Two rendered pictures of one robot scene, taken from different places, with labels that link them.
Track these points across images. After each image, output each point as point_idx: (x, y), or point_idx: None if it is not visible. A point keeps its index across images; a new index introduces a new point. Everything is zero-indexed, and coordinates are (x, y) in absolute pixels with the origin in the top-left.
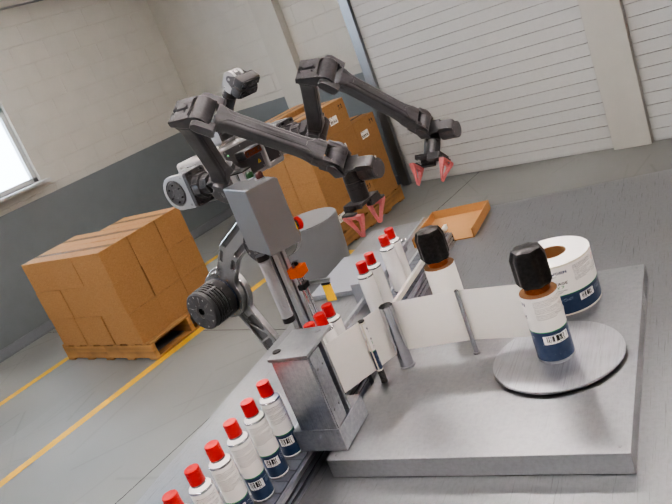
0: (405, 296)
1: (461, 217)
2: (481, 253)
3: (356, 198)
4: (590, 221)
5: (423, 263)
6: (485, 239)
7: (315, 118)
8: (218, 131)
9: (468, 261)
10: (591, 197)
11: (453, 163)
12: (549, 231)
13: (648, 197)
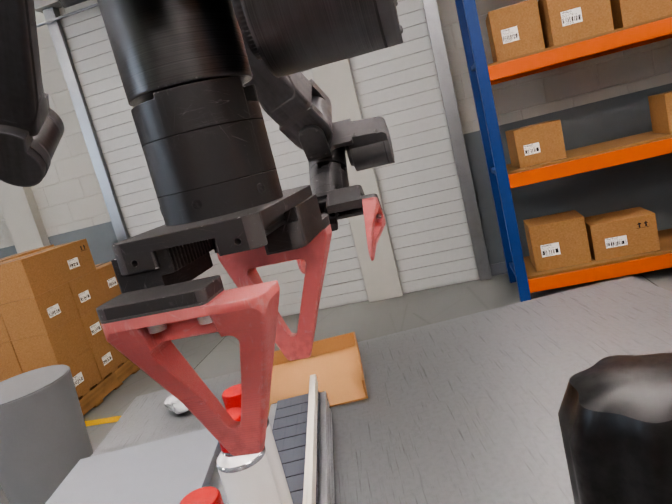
0: None
1: (312, 363)
2: (416, 435)
3: (212, 190)
4: (601, 355)
5: (315, 480)
6: (397, 402)
7: (17, 78)
8: None
9: (399, 458)
10: (540, 319)
11: (385, 221)
12: (532, 378)
13: (658, 312)
